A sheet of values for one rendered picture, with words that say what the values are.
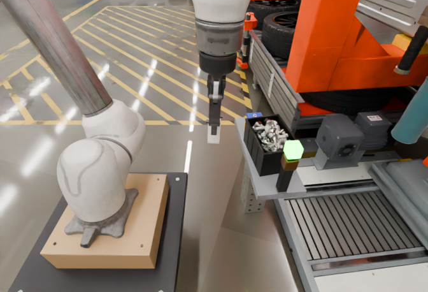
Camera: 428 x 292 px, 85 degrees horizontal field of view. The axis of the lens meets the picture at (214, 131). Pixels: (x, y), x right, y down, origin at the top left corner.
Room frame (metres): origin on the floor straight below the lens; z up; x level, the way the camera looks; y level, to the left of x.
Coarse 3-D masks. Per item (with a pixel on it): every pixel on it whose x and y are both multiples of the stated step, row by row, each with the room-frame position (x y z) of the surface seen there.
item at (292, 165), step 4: (284, 156) 0.48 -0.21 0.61; (284, 160) 0.47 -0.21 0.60; (284, 164) 0.46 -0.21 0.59; (288, 164) 0.45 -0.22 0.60; (292, 164) 0.45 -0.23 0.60; (296, 164) 0.46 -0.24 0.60; (284, 168) 0.46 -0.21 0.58; (288, 168) 0.45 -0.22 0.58; (292, 168) 0.46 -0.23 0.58; (296, 168) 0.46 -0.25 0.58
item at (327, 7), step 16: (304, 0) 1.10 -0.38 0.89; (320, 0) 0.98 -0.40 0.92; (336, 0) 0.98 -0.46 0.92; (352, 0) 0.99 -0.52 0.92; (304, 16) 1.06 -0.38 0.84; (320, 16) 0.98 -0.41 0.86; (336, 16) 0.98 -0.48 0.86; (352, 16) 0.99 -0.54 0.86; (304, 32) 1.03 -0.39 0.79; (320, 32) 0.98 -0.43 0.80; (336, 32) 0.99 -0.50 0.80; (304, 48) 0.99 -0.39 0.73; (320, 48) 0.98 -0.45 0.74; (336, 48) 0.98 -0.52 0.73; (288, 64) 1.12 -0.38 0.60; (304, 64) 0.97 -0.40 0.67; (320, 64) 0.98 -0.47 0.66; (288, 80) 1.08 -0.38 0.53; (304, 80) 0.97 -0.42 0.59; (320, 80) 0.98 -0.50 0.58
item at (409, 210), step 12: (372, 168) 0.83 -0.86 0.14; (384, 168) 0.82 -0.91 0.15; (384, 180) 0.74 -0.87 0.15; (396, 180) 0.73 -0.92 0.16; (384, 192) 0.70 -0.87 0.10; (396, 192) 0.66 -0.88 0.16; (396, 204) 0.63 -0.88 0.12; (408, 204) 0.61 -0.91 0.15; (408, 216) 0.56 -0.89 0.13; (420, 216) 0.55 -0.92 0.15; (420, 228) 0.49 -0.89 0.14; (420, 240) 0.46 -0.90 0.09
